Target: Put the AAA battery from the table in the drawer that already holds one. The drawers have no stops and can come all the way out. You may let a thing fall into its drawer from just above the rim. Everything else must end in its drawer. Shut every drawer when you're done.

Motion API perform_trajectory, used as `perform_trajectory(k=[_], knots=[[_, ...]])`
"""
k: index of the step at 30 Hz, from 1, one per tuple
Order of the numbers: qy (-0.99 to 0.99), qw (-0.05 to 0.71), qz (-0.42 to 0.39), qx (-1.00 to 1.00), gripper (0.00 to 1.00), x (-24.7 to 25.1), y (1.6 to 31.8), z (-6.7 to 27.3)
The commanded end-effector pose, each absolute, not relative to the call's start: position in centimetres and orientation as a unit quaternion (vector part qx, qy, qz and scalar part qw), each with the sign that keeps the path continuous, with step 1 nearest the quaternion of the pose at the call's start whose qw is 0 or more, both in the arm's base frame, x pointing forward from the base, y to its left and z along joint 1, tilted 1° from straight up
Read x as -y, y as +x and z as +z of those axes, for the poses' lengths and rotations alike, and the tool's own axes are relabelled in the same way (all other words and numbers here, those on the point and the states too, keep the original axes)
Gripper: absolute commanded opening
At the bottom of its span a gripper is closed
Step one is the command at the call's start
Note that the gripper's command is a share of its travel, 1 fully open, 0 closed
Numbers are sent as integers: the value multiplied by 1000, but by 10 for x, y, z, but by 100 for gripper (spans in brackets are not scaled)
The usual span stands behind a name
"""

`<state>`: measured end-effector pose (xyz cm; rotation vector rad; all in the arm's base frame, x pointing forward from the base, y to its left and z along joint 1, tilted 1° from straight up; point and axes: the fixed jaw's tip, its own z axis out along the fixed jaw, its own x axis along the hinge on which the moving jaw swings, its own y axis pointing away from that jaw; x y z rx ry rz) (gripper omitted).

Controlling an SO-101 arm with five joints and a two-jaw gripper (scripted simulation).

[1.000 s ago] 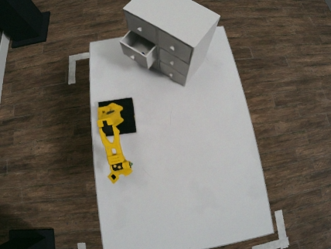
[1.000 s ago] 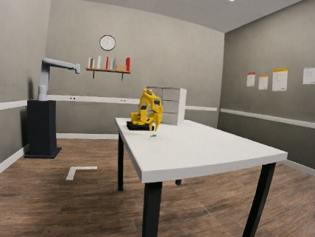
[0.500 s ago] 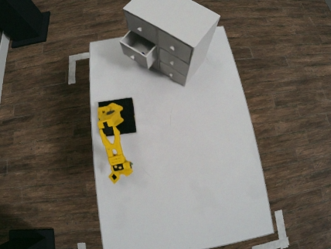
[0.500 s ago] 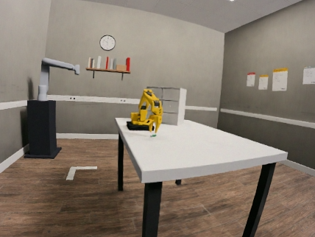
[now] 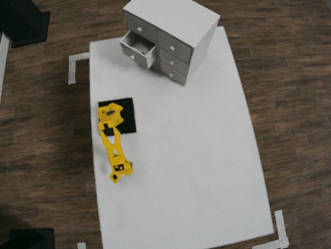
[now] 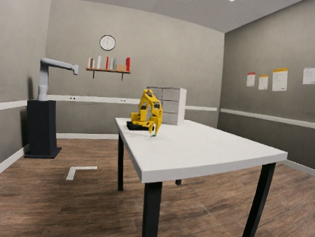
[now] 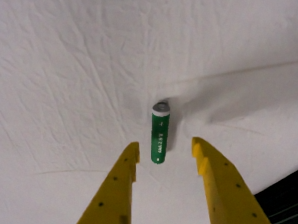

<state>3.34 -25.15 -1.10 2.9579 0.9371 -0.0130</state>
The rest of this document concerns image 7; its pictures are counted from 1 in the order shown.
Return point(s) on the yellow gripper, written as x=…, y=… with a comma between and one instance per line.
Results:
x=229, y=199

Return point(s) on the green battery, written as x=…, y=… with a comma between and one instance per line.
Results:
x=159, y=132

